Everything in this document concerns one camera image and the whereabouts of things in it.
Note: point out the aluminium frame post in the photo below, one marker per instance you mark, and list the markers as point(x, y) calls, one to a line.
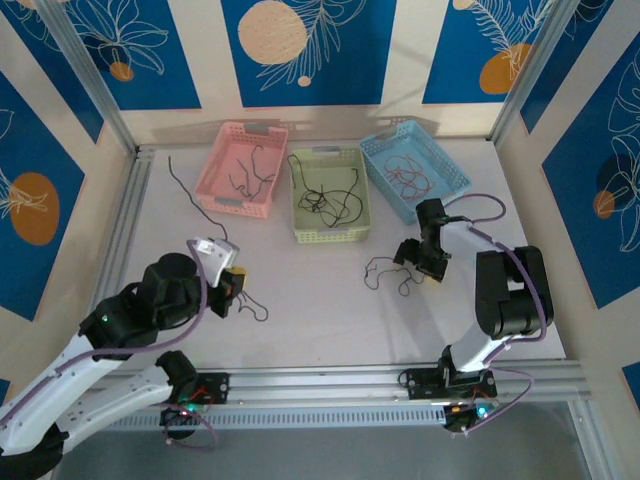
point(85, 65)
point(540, 60)

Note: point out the pink plastic basket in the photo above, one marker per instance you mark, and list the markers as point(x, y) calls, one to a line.
point(220, 165)

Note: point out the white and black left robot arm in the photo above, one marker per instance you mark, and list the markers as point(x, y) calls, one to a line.
point(75, 380)

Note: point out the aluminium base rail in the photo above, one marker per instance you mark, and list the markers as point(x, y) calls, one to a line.
point(320, 385)

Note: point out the blue plastic basket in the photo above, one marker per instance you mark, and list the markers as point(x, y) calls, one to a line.
point(445, 165)

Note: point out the green plastic basket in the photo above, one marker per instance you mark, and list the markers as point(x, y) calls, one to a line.
point(310, 227)

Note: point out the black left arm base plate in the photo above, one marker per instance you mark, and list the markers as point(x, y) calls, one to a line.
point(212, 387)

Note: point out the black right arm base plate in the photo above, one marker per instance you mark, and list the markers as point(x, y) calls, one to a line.
point(425, 382)

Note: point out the circuit board with green light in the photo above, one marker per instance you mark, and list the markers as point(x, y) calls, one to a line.
point(182, 411)
point(467, 415)

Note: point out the aluminium side rail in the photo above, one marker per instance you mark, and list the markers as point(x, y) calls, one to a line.
point(585, 440)
point(126, 210)

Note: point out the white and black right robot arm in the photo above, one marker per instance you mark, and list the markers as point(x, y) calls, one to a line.
point(510, 290)

